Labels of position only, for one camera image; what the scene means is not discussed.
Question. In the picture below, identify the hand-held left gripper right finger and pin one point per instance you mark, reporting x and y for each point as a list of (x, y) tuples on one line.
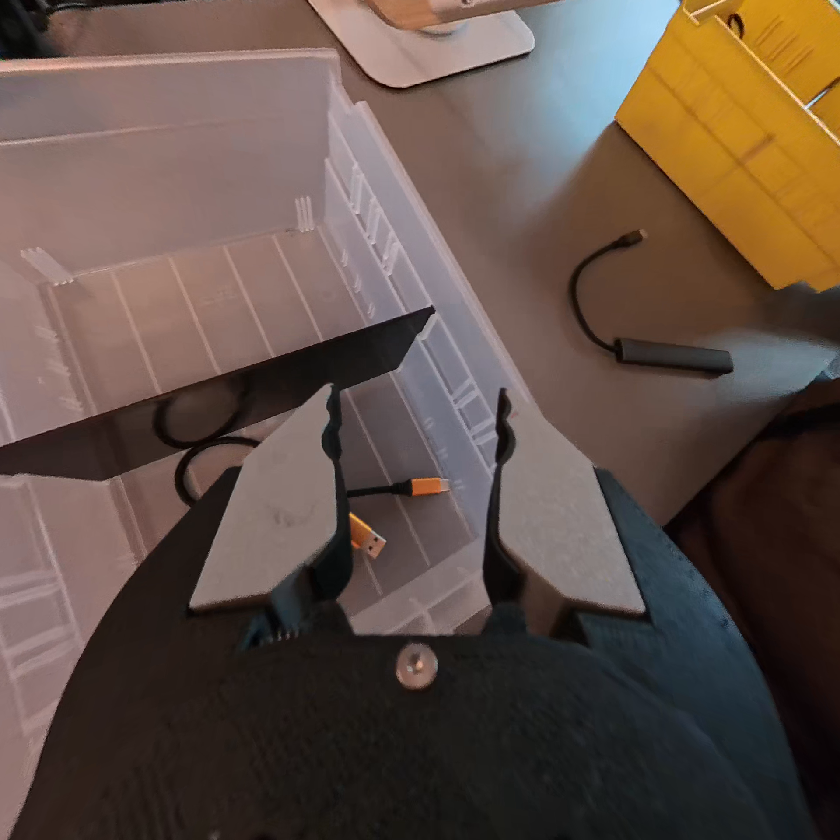
[(564, 525)]

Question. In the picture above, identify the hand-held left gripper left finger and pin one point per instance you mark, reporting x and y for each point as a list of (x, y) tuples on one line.
[(275, 512)]

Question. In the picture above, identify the clear plastic storage bin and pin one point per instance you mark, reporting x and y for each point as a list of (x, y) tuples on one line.
[(197, 197)]

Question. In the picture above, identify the yellow plastic storage bin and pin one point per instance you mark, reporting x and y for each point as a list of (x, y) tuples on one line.
[(722, 144)]

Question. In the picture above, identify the black divider panel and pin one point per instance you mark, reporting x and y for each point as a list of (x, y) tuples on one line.
[(197, 407)]

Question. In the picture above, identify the person's dark trousers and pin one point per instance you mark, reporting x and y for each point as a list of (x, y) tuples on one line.
[(787, 525)]

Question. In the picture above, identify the silver monitor stand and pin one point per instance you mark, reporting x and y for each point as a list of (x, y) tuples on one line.
[(446, 59)]

